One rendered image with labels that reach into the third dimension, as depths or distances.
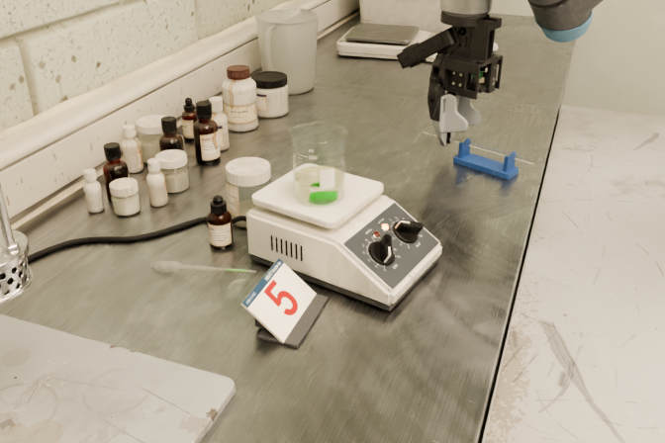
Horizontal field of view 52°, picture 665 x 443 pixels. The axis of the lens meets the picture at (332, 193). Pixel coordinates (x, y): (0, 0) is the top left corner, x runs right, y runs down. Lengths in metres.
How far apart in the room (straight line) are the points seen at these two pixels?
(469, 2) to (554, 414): 0.58
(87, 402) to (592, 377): 0.47
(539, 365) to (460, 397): 0.09
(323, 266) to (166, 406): 0.24
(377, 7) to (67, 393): 1.45
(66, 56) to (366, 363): 0.65
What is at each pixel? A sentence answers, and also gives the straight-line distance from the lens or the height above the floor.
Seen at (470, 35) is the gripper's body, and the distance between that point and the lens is 1.04.
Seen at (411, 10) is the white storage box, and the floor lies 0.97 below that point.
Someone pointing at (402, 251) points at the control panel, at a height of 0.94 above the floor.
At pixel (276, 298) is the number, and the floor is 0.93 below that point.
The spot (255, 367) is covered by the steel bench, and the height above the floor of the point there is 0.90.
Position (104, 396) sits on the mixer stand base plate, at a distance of 0.67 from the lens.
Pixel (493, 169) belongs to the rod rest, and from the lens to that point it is 1.08.
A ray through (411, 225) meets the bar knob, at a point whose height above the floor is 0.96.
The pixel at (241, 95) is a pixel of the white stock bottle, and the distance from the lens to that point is 1.20.
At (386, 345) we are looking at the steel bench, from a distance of 0.71.
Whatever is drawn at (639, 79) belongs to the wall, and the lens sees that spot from 2.25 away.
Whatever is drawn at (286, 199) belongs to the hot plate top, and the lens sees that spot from 0.79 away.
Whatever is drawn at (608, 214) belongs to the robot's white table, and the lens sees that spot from 1.01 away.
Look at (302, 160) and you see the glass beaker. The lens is 0.75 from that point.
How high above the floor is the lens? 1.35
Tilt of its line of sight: 27 degrees down
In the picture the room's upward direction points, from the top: straight up
